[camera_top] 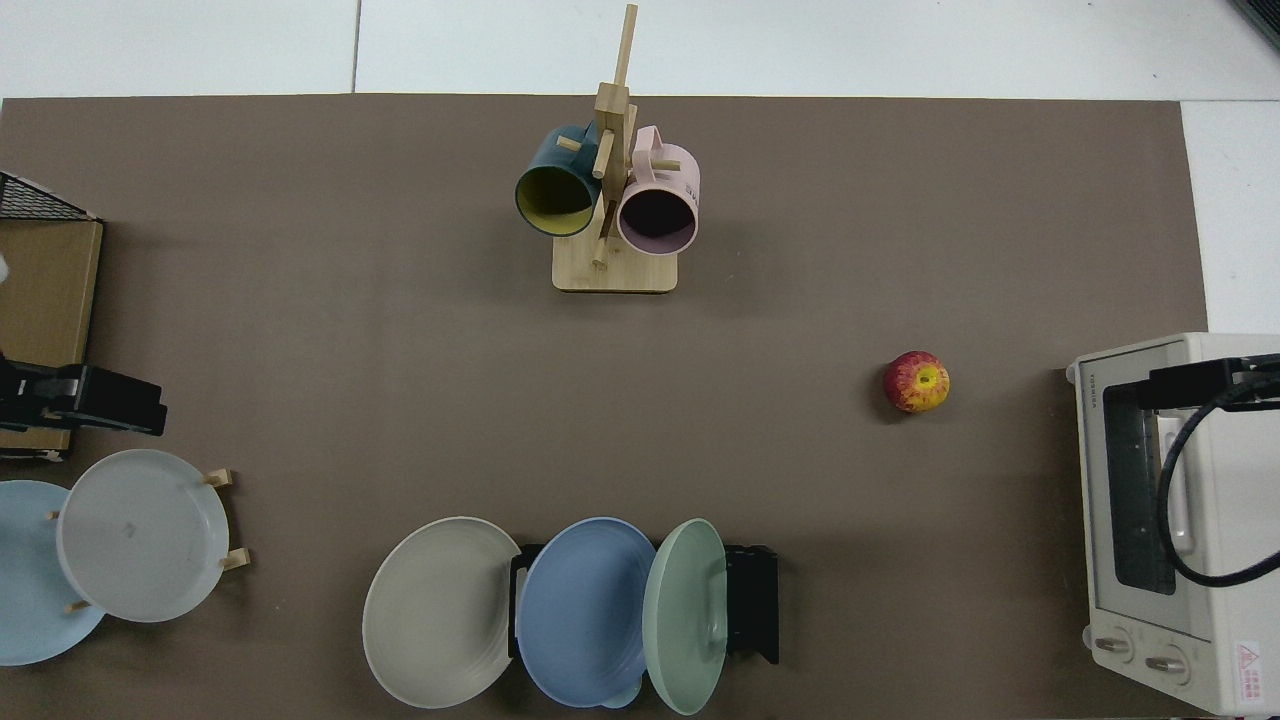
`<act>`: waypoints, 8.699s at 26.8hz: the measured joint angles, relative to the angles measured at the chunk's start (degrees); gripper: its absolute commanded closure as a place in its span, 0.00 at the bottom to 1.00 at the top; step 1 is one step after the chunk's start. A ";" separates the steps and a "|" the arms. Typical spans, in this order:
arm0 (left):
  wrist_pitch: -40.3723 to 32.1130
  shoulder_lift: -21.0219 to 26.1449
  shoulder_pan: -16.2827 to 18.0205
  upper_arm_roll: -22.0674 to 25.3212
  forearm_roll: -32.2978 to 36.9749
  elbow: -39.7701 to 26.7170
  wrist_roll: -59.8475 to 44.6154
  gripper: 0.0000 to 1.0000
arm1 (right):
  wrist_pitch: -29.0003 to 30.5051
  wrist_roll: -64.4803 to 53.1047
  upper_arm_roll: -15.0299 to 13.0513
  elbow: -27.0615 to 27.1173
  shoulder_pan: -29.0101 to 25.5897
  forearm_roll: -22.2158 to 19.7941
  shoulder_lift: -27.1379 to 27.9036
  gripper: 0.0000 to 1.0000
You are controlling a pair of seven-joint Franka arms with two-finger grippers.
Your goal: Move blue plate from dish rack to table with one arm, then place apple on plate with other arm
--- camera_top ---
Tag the grey plate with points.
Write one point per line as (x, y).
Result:
(140, 535)

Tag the dark teal cup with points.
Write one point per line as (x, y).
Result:
(548, 158)

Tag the pink cup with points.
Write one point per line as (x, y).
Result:
(672, 170)

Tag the beige plate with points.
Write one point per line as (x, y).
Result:
(440, 610)

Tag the pale toaster oven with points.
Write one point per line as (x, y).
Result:
(1220, 620)

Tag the green plate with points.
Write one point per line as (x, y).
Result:
(685, 610)

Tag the small blue round thing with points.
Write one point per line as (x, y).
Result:
(622, 698)

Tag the light blue plate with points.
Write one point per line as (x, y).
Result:
(30, 600)

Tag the red yellow apple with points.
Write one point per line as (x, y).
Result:
(915, 382)

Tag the brown table cloth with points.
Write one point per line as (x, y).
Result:
(400, 350)

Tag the wooden plate rack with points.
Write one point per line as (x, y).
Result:
(220, 478)

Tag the dark grey ribbed object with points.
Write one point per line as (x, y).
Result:
(1262, 18)

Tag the black dish rack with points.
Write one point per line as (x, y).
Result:
(750, 600)

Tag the wooden cup stand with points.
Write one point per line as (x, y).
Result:
(615, 275)

